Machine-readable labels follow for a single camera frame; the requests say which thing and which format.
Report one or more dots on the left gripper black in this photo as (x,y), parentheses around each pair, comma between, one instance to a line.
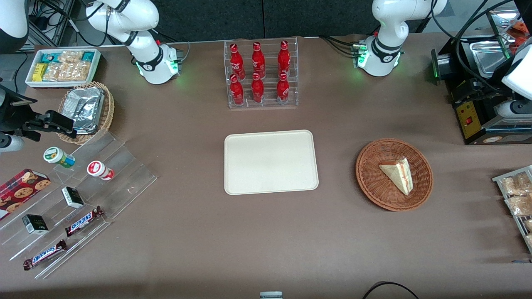
(479,89)

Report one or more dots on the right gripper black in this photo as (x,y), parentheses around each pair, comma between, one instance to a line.
(9,114)

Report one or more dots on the triangular sandwich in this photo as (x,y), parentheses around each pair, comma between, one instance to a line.
(397,174)

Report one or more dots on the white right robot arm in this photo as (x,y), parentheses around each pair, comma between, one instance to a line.
(149,62)

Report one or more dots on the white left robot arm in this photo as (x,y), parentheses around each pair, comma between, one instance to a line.
(386,25)

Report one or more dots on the white snack tray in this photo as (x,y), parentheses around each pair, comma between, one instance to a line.
(62,85)

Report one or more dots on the light wicker basket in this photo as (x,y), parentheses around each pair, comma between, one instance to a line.
(109,108)

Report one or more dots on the brown wicker basket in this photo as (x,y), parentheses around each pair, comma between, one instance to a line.
(374,187)

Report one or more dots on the grey metal tray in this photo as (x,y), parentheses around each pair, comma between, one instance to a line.
(514,224)

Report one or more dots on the cream plastic tray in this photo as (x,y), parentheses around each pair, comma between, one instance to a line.
(270,162)

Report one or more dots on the green lid yoghurt cup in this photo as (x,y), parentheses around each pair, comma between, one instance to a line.
(56,155)

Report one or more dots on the black appliance yellow panel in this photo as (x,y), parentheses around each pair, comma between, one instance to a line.
(471,124)

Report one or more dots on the stainless steel pan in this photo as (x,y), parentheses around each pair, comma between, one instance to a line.
(488,58)

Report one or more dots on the silver foil package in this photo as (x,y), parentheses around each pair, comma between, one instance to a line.
(85,108)

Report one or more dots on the yellow snack packet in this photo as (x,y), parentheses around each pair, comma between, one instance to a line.
(39,72)

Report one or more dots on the clear bag of crackers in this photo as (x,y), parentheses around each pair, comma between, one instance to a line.
(56,71)
(79,70)
(70,56)

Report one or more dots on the red lid yoghurt cup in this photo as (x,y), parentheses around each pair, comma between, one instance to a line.
(97,169)

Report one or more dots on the red cookie box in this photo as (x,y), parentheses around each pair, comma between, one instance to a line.
(20,191)

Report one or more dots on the teal snack packet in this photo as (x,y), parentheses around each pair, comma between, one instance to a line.
(49,57)
(88,56)

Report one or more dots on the small black box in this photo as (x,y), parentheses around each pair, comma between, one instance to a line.
(72,197)
(35,224)

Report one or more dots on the orange snack packet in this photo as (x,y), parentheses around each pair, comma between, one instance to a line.
(521,33)

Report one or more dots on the clear acrylic stepped stand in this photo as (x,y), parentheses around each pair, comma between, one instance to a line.
(54,226)
(129,178)

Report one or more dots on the Snickers chocolate bar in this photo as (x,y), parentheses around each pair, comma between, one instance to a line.
(45,254)
(83,222)

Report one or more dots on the clear bag of snacks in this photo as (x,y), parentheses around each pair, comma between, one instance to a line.
(517,185)
(528,225)
(529,241)
(521,205)

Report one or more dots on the red cola bottle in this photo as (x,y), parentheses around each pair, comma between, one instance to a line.
(236,62)
(257,91)
(237,93)
(284,60)
(258,62)
(282,91)

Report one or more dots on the clear acrylic bottle rack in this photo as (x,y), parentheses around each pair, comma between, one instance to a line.
(270,106)

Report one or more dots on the grey device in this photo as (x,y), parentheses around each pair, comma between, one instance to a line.
(271,295)

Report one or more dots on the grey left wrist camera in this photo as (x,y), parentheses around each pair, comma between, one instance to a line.
(515,109)

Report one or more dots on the aluminium frame profile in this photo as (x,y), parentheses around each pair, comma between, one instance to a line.
(62,23)

